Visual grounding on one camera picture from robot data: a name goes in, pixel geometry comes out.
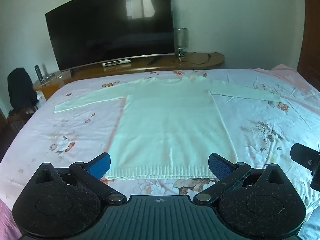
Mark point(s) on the black flat screen television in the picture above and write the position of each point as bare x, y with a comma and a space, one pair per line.
110, 25

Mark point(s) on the black chair with dark cloth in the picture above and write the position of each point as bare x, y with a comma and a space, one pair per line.
20, 87

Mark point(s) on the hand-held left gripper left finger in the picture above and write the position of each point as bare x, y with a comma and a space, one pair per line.
100, 165

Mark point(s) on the wooden television stand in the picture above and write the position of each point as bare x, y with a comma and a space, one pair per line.
165, 64

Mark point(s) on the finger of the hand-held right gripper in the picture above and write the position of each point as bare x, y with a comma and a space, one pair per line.
306, 158

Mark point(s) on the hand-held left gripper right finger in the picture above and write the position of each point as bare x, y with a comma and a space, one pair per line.
220, 166

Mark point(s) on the brown wooden door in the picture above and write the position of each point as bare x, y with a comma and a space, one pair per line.
310, 30

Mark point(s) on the white knit sweater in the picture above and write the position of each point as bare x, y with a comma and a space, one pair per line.
170, 130

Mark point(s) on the silver set-top box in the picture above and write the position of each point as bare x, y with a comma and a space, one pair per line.
116, 62

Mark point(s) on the clear glass vase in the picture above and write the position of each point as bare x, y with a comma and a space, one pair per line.
180, 40

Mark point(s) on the pink floral bed sheet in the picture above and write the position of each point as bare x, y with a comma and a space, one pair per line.
262, 110

